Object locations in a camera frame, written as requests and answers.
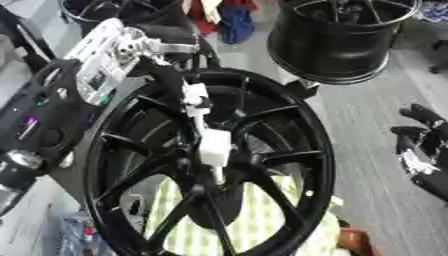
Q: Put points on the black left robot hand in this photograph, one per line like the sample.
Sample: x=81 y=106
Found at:
x=170 y=71

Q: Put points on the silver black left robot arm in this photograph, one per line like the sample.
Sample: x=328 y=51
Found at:
x=46 y=113

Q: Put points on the black wheel rim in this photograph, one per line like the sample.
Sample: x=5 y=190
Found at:
x=99 y=11
x=326 y=43

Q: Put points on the large black spoked wheel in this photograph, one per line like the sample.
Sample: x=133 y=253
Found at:
x=274 y=186

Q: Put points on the red cloth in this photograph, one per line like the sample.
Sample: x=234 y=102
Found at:
x=205 y=23

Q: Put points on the clear plastic bottle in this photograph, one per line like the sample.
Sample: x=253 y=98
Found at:
x=81 y=236

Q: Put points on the brown box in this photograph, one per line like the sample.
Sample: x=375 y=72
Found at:
x=357 y=242

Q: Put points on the blue white patterned cloth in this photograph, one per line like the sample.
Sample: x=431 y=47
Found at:
x=434 y=11

